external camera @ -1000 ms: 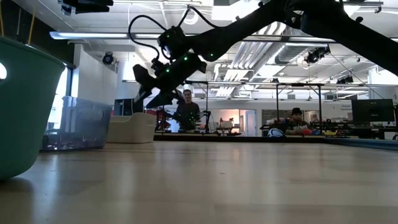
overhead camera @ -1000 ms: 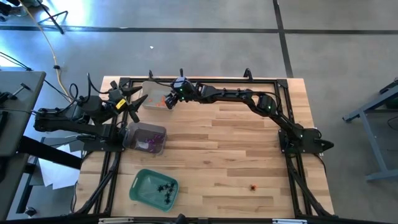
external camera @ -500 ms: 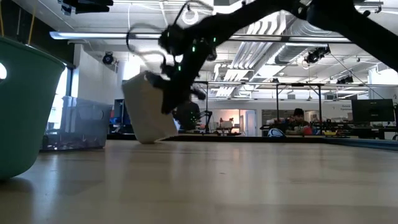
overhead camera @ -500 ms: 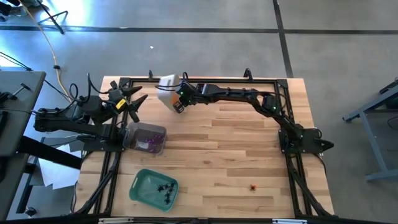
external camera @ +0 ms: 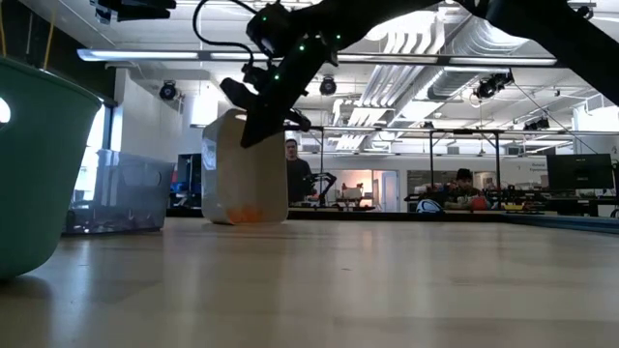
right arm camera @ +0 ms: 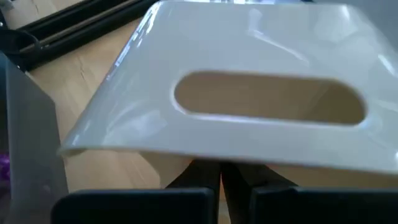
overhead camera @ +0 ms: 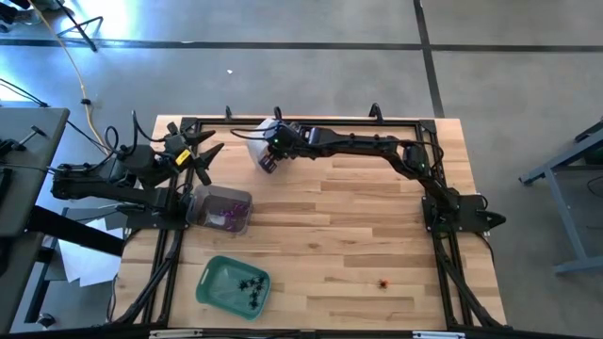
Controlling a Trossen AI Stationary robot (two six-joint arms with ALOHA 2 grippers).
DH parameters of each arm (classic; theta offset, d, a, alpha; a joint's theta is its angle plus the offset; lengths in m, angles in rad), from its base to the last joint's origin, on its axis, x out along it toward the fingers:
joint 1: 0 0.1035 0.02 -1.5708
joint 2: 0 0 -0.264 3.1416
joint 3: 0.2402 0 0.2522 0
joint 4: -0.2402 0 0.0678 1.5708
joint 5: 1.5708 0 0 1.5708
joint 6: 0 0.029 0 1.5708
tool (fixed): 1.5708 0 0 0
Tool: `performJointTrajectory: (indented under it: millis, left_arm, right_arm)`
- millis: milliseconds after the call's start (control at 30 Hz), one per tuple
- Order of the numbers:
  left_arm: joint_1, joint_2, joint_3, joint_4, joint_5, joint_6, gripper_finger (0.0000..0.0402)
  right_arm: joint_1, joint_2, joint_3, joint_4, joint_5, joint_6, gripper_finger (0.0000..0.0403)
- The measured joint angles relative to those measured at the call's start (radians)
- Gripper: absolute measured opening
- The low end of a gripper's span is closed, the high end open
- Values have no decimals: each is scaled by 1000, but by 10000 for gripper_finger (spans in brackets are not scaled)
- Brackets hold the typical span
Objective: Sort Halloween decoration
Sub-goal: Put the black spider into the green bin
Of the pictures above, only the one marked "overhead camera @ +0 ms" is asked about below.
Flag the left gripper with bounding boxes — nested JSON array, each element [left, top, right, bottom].
[[163, 121, 226, 187]]

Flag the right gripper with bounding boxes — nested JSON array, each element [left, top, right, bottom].
[[258, 121, 313, 174]]

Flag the beige plastic bin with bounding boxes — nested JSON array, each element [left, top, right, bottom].
[[246, 117, 284, 174]]

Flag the green plastic bin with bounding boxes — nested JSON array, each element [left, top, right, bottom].
[[195, 254, 272, 323]]

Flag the clear grey plastic bin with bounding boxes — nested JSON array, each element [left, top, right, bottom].
[[186, 185, 254, 235]]

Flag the black support beam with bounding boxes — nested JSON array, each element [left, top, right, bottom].
[[25, 204, 126, 258]]

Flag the white paper sheets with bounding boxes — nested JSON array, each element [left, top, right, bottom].
[[57, 217, 124, 288]]

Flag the dark grey desk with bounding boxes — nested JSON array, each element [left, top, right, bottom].
[[0, 106, 71, 239]]

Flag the black tripod stand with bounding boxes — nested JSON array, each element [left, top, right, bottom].
[[13, 0, 105, 53]]

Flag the black aluminium rig frame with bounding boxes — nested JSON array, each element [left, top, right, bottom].
[[112, 102, 510, 331]]

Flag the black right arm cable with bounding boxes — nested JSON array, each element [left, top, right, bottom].
[[229, 105, 285, 141]]

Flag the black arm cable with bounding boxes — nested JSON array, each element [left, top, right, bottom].
[[104, 110, 171, 164], [229, 105, 285, 141]]

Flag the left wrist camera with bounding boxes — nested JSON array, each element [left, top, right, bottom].
[[122, 143, 163, 184]]

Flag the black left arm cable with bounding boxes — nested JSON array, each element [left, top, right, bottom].
[[104, 110, 171, 164]]

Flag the yellow power cable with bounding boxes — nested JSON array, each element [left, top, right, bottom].
[[27, 0, 112, 152]]

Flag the silver metal bracket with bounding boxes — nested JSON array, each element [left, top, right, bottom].
[[149, 329, 204, 339], [413, 331, 466, 339]]

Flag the blue-grey desk frame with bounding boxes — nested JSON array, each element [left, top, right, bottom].
[[517, 120, 603, 277]]

